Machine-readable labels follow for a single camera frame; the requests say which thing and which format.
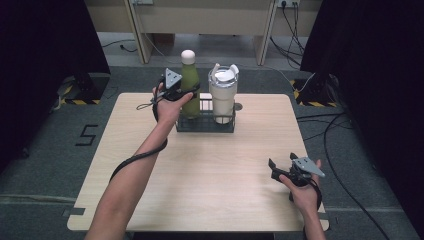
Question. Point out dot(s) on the beige desk with white legs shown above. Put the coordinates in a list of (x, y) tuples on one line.
[(200, 18)]

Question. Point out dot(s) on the white wall socket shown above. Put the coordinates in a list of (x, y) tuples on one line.
[(288, 3), (142, 1)]

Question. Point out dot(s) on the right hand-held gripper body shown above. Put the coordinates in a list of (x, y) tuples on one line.
[(305, 165)]

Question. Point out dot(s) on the person's right hand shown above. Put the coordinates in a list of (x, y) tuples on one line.
[(306, 198)]

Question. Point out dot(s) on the green bottle with cream cap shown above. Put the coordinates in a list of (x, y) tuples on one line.
[(190, 75)]

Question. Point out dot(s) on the cream tumbler with lid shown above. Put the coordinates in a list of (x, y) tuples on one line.
[(222, 96)]

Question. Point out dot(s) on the black curtain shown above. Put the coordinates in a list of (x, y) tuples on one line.
[(373, 83), (43, 66)]

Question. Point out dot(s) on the black stand base striped tape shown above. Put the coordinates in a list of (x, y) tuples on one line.
[(315, 91), (88, 88)]

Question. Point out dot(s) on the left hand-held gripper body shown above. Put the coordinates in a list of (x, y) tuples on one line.
[(172, 80)]

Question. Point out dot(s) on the person's left hand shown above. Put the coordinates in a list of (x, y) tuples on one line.
[(168, 111)]

